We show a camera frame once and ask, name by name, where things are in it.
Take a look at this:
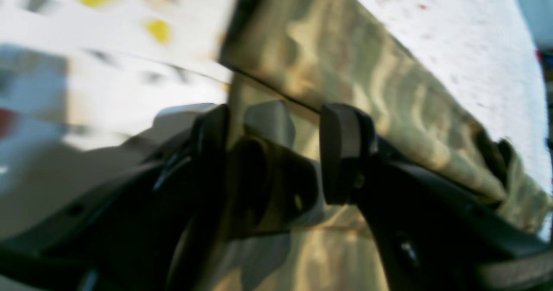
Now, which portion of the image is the terrazzo patterned tablecloth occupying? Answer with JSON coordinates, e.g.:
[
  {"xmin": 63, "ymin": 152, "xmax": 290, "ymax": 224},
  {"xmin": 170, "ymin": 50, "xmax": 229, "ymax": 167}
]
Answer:
[{"xmin": 1, "ymin": 0, "xmax": 552, "ymax": 193}]

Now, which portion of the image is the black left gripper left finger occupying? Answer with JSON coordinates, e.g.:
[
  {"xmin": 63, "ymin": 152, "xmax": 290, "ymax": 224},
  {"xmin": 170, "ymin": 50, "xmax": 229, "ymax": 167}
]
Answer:
[{"xmin": 1, "ymin": 104, "xmax": 230, "ymax": 291}]

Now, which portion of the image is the camouflage T-shirt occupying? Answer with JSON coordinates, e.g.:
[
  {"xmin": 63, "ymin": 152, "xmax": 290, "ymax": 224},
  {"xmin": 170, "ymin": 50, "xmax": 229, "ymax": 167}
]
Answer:
[{"xmin": 195, "ymin": 0, "xmax": 552, "ymax": 291}]

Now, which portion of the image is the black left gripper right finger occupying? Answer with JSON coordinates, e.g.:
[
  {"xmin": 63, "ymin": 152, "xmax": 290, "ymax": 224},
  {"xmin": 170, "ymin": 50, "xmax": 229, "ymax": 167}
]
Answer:
[{"xmin": 320, "ymin": 103, "xmax": 552, "ymax": 291}]

